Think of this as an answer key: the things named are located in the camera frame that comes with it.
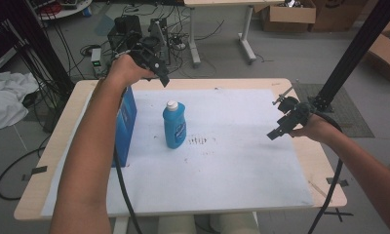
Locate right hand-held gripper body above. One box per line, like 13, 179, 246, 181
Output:
271, 86, 315, 137

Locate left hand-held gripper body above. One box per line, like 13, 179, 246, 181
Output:
130, 42, 170, 80

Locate blue bottle with white cap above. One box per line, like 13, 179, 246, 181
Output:
162, 99, 187, 150

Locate person's right hand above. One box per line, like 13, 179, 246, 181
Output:
289, 112, 340, 144

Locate person's left hand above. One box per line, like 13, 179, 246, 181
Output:
105, 53, 157, 88

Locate white table mat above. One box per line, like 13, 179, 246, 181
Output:
40, 88, 315, 217

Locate grey power supply unit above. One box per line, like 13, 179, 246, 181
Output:
91, 47, 103, 68

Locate grey floor mat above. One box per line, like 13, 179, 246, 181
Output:
292, 82, 376, 139

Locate blue cardboard box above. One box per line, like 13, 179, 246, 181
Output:
110, 85, 138, 169

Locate black tape strip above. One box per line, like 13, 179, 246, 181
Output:
325, 176, 350, 188
20, 165, 49, 182

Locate white desk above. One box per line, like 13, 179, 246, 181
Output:
183, 0, 286, 68

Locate round white table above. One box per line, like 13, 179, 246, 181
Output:
36, 0, 94, 21

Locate open cardboard box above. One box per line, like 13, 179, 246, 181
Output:
260, 0, 318, 34

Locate black tape cross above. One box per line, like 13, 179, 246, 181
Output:
323, 207, 355, 223

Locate closed cardboard box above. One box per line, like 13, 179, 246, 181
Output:
309, 0, 371, 33

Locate large cardboard box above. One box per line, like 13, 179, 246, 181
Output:
364, 14, 390, 88

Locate white cloth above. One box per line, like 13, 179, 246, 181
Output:
0, 70, 40, 131

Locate white table leg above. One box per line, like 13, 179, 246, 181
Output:
112, 215, 130, 234

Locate black equipment with cables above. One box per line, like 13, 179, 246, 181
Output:
106, 14, 171, 67

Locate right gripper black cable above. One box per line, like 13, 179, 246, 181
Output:
307, 110, 345, 234

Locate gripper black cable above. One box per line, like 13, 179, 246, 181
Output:
113, 147, 143, 234
307, 110, 345, 234

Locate black metal stand post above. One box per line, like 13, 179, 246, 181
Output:
307, 0, 390, 113

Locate black stand with cables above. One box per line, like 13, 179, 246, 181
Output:
6, 0, 76, 98

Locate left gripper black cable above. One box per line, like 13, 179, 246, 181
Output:
113, 147, 143, 234

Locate black floor cable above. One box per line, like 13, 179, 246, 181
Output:
0, 145, 47, 201

